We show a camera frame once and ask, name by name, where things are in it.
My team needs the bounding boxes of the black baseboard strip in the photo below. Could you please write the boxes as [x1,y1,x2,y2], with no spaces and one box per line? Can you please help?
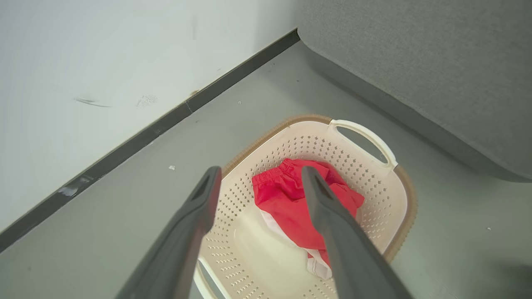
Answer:
[0,28,300,254]

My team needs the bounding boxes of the grey fabric sofa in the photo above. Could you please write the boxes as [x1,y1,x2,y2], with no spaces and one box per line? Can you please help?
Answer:
[296,0,532,183]

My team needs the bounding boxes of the red shorts with striped hem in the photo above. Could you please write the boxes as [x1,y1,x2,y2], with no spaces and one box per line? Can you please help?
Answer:
[252,158,365,280]

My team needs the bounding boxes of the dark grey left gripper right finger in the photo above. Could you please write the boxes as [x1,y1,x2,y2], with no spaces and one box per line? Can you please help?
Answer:
[301,166,414,299]

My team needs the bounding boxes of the cream perforated laundry basket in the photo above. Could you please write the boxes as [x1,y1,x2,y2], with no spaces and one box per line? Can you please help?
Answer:
[193,115,418,299]

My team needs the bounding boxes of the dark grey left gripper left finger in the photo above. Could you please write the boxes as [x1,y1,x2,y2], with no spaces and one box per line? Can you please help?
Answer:
[116,167,223,299]

